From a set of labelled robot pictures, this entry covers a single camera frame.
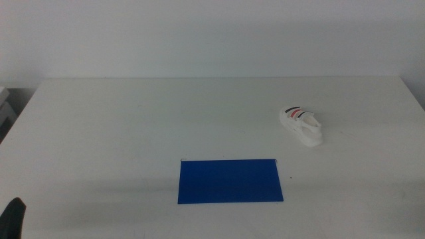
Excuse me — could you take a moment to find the blue rectangular mat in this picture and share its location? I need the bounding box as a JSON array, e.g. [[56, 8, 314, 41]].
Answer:
[[177, 159, 284, 204]]

